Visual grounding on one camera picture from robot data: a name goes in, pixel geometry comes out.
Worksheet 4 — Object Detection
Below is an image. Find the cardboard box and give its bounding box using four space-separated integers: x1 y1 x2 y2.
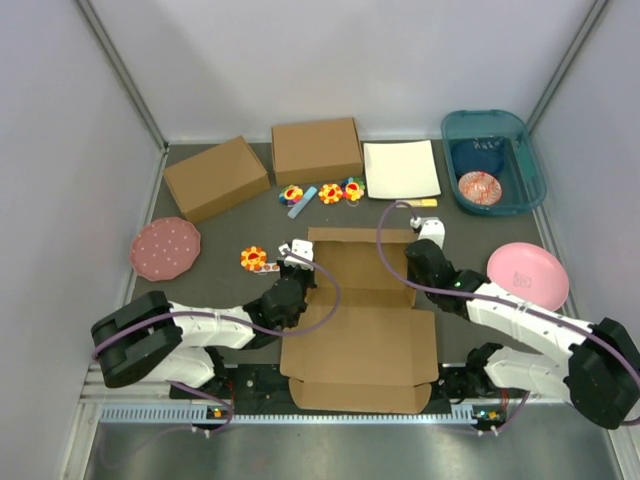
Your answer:
271 117 364 186
280 227 438 386
164 136 270 224

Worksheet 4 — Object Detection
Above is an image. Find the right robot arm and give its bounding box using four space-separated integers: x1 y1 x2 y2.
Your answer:
405 239 639 430

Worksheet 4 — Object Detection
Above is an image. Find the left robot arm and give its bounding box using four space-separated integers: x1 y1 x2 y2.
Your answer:
91 261 316 397

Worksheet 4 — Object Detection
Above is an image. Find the white paper tag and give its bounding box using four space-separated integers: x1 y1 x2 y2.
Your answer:
254 263 280 275

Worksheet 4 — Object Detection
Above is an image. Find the orange yellow flower plush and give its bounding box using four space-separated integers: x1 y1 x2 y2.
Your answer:
240 246 268 272

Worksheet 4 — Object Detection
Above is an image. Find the light blue marker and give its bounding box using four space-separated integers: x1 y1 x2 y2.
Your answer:
287 186 318 219

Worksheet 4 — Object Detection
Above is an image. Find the rainbow flower plush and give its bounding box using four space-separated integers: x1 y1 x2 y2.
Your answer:
279 185 304 207
341 177 366 202

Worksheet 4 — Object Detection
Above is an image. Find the dark pink dotted plate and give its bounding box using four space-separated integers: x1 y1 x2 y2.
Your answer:
129 217 201 282

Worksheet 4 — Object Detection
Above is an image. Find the yellow highlighter marker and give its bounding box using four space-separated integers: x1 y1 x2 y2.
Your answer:
408 198 438 208

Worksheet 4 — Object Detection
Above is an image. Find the white square plate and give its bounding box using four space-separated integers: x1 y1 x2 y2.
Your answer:
363 140 441 200

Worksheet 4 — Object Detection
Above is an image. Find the red patterned bowl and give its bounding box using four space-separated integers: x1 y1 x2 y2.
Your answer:
458 171 503 206

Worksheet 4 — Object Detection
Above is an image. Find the light pink plate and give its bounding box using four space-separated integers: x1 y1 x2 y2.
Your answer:
486 242 569 311

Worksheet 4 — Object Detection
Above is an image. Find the teal plastic bin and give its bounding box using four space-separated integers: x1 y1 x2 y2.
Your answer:
441 109 547 216

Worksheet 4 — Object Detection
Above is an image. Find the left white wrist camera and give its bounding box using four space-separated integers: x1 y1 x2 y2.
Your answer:
278 239 314 270

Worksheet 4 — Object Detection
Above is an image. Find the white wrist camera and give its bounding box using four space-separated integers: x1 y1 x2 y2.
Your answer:
278 239 314 270
409 217 446 249

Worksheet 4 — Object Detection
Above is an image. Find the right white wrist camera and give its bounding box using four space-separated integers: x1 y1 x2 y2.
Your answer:
409 217 446 249

